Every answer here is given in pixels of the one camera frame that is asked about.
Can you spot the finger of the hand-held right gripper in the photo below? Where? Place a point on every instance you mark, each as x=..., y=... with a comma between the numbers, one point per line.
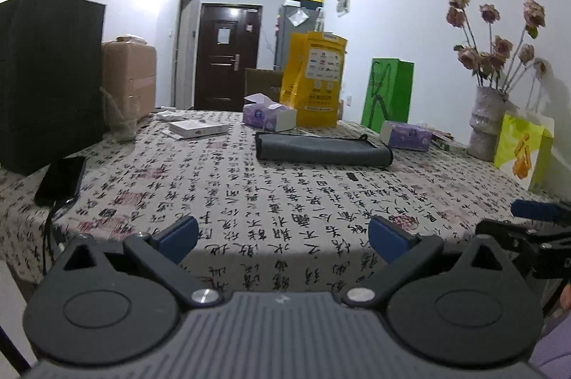
x=533, y=210
x=537, y=247

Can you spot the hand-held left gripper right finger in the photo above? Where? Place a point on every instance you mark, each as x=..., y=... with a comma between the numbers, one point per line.
x=389, y=238

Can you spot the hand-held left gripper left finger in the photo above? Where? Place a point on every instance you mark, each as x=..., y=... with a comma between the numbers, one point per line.
x=177, y=240

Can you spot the grey towel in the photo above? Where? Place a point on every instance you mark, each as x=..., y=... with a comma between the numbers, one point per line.
x=312, y=149

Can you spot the lime green gift bag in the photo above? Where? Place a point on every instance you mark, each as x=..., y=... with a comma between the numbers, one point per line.
x=522, y=151

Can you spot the grey textured vase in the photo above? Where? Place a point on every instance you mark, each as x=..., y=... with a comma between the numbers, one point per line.
x=486, y=120

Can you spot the calligraphy print tablecloth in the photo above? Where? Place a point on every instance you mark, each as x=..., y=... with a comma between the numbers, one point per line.
x=267, y=191

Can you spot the purple tissue box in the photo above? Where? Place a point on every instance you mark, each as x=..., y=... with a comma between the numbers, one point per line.
x=408, y=137
x=267, y=118

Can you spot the small flat packet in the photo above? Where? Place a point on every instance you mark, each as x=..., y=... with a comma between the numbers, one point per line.
x=450, y=145

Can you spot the person's purple clothing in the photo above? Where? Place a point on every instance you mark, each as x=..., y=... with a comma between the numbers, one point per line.
x=557, y=352

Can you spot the flat white box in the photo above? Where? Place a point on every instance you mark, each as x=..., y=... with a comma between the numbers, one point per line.
x=196, y=128

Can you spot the white packet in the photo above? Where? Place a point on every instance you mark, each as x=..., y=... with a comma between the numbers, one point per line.
x=171, y=114

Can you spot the glass jar with twine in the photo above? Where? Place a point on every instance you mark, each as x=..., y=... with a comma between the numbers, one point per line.
x=121, y=127

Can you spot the black smartphone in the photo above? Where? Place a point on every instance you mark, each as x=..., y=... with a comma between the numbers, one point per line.
x=60, y=180

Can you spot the green paper bag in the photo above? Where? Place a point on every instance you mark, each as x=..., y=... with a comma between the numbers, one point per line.
x=388, y=93

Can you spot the dried pink flowers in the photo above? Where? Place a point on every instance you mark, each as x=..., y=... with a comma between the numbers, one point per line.
x=490, y=58

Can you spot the yellow printed bag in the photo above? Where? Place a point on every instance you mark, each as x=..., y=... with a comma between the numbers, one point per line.
x=316, y=80

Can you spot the small brown cardboard box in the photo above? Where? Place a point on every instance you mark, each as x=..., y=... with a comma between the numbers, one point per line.
x=261, y=82

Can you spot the large cardboard box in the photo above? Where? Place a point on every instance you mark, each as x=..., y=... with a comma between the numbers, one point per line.
x=129, y=66

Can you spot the dark brown door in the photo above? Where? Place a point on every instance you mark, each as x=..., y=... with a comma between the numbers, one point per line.
x=225, y=62

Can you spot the black paper bag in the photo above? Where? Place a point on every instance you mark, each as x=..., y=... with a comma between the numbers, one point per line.
x=44, y=71

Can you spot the grey refrigerator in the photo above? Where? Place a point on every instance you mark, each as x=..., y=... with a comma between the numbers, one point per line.
x=285, y=44

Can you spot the yellow box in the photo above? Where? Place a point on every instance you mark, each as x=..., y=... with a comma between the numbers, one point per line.
x=308, y=0

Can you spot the side door frame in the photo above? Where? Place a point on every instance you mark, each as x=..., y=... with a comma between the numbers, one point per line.
x=184, y=49

